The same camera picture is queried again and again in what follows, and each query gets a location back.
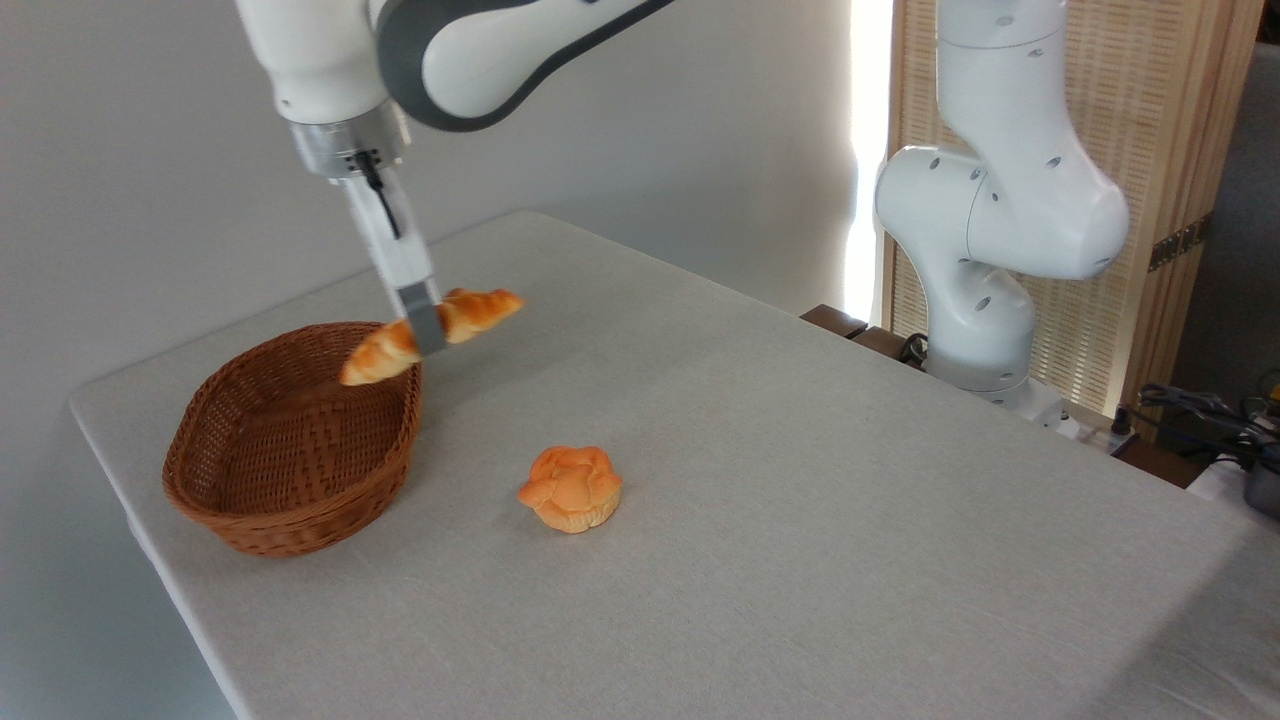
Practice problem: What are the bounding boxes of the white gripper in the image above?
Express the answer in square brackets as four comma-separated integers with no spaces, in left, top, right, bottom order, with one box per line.
[338,167,449,356]

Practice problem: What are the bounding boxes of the long braided bread loaf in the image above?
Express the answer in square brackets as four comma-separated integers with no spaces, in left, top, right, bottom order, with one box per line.
[339,288,526,387]

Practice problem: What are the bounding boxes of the round orange bread bun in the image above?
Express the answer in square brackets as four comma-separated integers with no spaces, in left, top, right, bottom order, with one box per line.
[517,445,623,534]

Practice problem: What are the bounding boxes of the brown woven wicker basket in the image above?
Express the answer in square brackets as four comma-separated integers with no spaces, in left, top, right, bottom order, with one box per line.
[162,322,423,558]

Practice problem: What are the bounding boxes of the dark brown wooden furniture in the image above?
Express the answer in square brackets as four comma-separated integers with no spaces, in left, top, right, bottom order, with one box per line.
[800,304,931,371]

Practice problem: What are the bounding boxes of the white power strip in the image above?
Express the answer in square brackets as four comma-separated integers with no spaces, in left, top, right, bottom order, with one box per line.
[1040,400,1141,453]

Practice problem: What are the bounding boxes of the dark metal screen hinge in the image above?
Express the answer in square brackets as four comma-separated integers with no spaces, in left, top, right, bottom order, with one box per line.
[1148,214,1214,273]

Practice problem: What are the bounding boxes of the wooden slatted folding screen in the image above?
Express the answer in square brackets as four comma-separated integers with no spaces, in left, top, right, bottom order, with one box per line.
[884,0,1267,421]

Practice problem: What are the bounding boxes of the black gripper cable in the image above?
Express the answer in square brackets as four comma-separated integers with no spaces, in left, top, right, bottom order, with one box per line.
[354,149,405,242]

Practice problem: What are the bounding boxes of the black cable bundle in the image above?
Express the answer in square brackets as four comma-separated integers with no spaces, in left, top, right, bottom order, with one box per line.
[1112,382,1280,463]

